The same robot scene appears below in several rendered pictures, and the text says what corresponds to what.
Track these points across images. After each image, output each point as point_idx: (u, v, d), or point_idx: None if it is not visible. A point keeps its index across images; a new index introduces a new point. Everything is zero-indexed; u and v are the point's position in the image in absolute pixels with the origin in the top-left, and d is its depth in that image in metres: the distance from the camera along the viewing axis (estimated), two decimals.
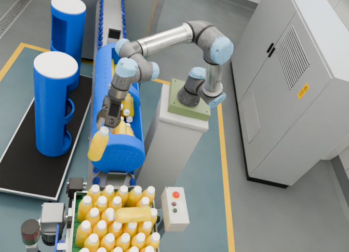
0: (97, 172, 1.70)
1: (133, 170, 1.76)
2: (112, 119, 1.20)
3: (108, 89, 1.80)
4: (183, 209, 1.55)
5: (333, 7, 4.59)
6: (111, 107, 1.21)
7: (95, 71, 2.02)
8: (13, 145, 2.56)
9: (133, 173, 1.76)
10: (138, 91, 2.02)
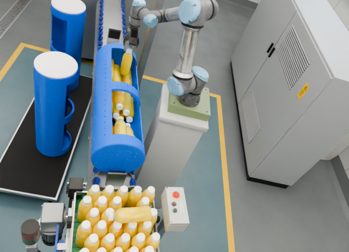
0: (97, 172, 1.70)
1: (133, 170, 1.76)
2: (133, 39, 1.90)
3: (108, 89, 1.80)
4: (183, 209, 1.55)
5: (333, 7, 4.59)
6: (132, 31, 1.91)
7: (95, 71, 2.02)
8: (13, 145, 2.56)
9: (133, 173, 1.76)
10: (138, 91, 2.02)
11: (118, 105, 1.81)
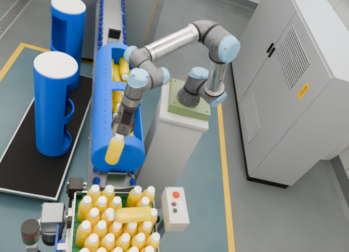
0: (97, 172, 1.70)
1: (133, 170, 1.76)
2: (124, 127, 1.23)
3: (108, 89, 1.80)
4: (183, 209, 1.55)
5: (333, 7, 4.59)
6: (124, 115, 1.25)
7: (95, 71, 2.02)
8: (13, 145, 2.56)
9: (133, 173, 1.76)
10: None
11: (118, 105, 1.81)
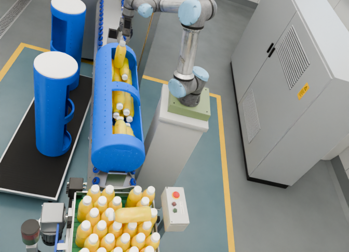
0: (97, 172, 1.70)
1: (133, 170, 1.76)
2: (126, 30, 1.84)
3: (108, 89, 1.80)
4: (183, 209, 1.55)
5: (333, 7, 4.59)
6: (125, 22, 1.86)
7: (95, 71, 2.02)
8: (13, 145, 2.56)
9: (133, 173, 1.76)
10: (138, 91, 2.02)
11: (118, 105, 1.81)
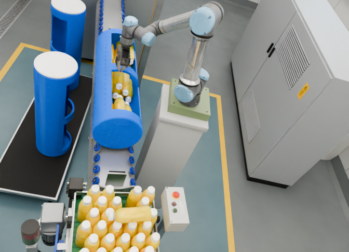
0: (99, 170, 1.70)
1: (133, 169, 1.76)
2: (125, 60, 1.77)
3: (108, 69, 1.91)
4: (183, 209, 1.55)
5: (333, 7, 4.59)
6: (123, 51, 1.78)
7: (96, 55, 2.13)
8: (13, 145, 2.56)
9: (132, 172, 1.75)
10: (137, 74, 2.13)
11: (118, 85, 1.92)
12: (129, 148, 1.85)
